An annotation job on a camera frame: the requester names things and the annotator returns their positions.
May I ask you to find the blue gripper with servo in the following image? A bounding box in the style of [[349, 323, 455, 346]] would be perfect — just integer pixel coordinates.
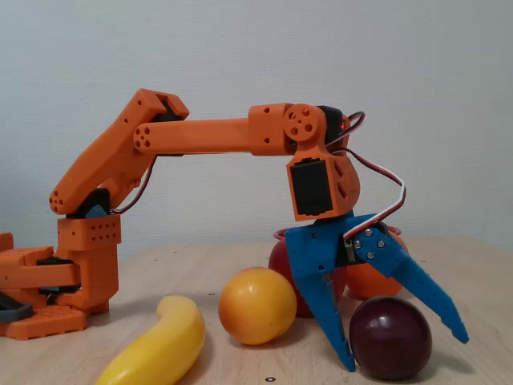
[[285, 212, 471, 372]]

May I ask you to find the dark purple toy plum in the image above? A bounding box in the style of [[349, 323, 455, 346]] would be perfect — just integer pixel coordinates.
[[349, 295, 433, 381]]

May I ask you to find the orange robot base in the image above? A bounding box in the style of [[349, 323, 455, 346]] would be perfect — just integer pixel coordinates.
[[0, 232, 87, 342]]

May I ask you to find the red speckled bowl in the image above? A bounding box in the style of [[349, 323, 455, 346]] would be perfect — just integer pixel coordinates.
[[273, 226, 402, 241]]

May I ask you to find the orange toy orange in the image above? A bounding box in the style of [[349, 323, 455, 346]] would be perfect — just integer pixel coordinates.
[[343, 231, 410, 300]]

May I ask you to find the red toy apple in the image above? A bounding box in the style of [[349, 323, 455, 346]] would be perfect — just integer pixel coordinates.
[[268, 239, 348, 318]]

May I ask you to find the yellow orange toy peach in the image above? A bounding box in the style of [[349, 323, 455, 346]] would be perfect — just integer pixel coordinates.
[[217, 267, 298, 347]]

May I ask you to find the yellow toy banana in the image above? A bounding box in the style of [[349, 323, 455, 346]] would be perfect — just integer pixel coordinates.
[[95, 295, 207, 385]]

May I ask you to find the dark grey table clamp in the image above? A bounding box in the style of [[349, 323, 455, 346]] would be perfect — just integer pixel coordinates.
[[0, 292, 34, 324]]

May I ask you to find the red white black gripper cable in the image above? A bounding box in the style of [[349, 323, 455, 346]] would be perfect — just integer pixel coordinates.
[[326, 111, 406, 241]]

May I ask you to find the red black arm cable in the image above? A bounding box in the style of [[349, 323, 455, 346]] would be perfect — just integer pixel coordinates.
[[107, 154, 158, 216]]

